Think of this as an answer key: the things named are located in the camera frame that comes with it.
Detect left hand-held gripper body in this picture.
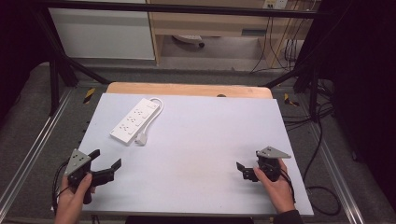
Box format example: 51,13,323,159
64,148,94,205

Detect black floor cable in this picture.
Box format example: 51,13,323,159
281,78,343,217

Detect white wall socket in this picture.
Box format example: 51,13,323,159
262,0,289,9

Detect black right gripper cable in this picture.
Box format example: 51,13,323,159
279,169,297,204

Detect black hanging cables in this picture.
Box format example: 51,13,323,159
249,7,312,75

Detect white power strip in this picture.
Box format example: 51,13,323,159
108,97,161,147

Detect wooden desk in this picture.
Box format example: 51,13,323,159
146,0,321,66

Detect white power strip cable with plug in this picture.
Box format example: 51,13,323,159
134,96,165,147

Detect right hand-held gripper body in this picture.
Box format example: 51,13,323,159
255,146,292,183

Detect black metal frame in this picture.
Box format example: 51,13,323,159
29,0,353,124

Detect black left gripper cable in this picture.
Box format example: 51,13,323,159
50,160,70,217

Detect aluminium floor rail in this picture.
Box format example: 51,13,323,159
0,88,75,213
306,119,366,224

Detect person's right hand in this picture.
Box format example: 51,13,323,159
252,158,297,216

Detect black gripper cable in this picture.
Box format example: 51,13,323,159
279,169,297,204
50,160,70,217

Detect grey chair base caster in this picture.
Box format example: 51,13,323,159
172,34,206,49

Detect person's left hand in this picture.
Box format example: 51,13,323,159
53,172,97,224

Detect white cabinet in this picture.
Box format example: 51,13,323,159
48,0,156,61

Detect wooden table board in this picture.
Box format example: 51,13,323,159
106,81,275,100

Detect yellow black floor tape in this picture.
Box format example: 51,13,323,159
283,92,301,107
82,87,96,105

